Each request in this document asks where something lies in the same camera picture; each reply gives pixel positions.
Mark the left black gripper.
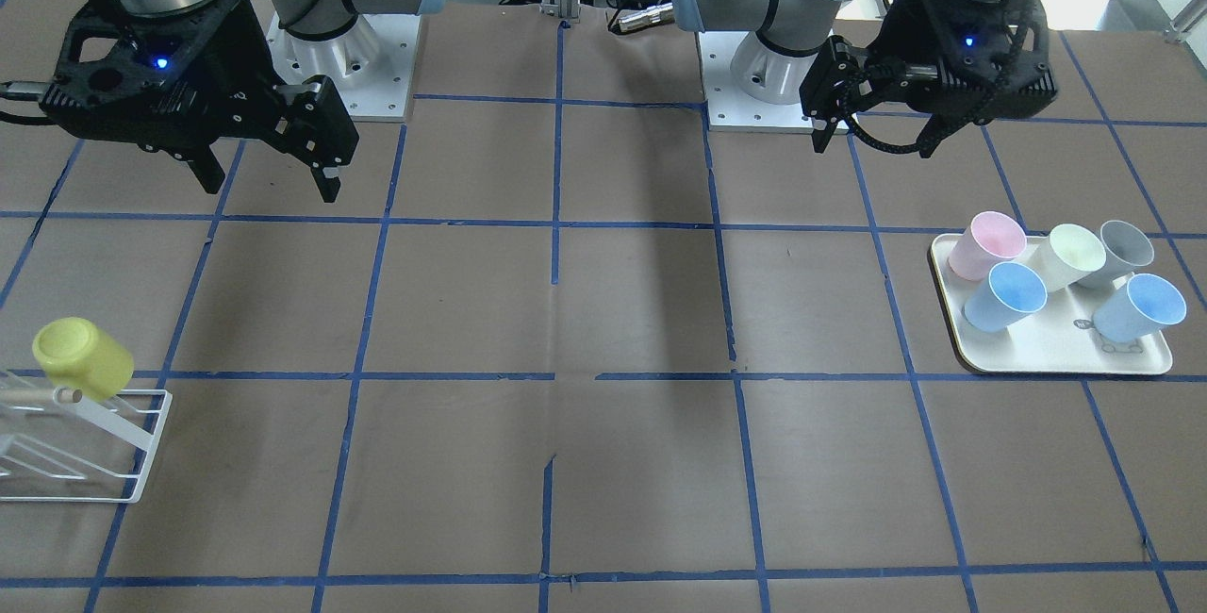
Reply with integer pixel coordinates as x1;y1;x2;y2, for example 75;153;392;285
865;0;1055;124

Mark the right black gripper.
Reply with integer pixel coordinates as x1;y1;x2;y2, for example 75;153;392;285
39;0;284;193

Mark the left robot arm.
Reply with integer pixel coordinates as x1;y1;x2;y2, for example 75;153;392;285
672;0;1059;125

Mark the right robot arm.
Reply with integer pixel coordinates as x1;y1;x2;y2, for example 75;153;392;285
31;0;445;202

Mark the pink plastic cup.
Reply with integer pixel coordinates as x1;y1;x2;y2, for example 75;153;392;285
947;210;1030;282

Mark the pale yellow plastic cup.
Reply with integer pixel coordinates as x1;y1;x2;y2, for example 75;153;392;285
1021;224;1104;293

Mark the blue cup near pink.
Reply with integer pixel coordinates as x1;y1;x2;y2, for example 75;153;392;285
962;261;1048;333

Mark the grey plastic cup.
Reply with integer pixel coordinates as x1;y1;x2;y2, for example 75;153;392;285
1075;221;1155;290

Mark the blue cup near grey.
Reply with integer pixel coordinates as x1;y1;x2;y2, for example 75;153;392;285
1091;273;1188;343

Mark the cream plastic tray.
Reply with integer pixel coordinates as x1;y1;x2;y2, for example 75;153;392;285
931;232;1173;375

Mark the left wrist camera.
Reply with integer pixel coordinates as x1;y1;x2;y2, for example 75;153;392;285
799;36;862;154

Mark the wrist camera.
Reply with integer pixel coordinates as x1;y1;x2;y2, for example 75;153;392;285
269;75;358;204
799;36;862;154

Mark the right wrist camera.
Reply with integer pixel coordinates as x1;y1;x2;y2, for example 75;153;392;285
269;75;358;204

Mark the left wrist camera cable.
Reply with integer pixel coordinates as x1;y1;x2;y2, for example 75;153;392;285
839;0;1048;159

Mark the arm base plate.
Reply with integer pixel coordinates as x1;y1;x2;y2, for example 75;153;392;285
266;14;422;123
698;30;818;135

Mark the white wire cup rack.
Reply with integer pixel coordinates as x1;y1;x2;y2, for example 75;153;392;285
1;370;173;503

